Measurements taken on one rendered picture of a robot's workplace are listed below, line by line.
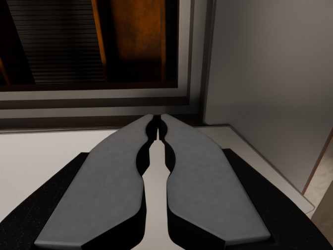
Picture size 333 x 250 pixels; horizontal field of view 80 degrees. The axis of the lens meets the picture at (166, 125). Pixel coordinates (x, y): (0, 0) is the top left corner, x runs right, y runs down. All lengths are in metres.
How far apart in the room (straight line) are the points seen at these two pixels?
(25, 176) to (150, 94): 0.11
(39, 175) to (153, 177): 0.09
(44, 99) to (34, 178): 0.06
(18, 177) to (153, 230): 0.12
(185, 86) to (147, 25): 0.16
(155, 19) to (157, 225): 0.25
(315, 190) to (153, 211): 0.44
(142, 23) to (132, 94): 0.16
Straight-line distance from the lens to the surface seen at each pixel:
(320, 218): 2.18
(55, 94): 0.18
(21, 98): 0.19
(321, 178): 0.55
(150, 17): 0.30
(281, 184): 0.19
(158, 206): 0.18
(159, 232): 0.22
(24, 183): 0.19
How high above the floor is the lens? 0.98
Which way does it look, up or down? 60 degrees down
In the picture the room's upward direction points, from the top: 177 degrees clockwise
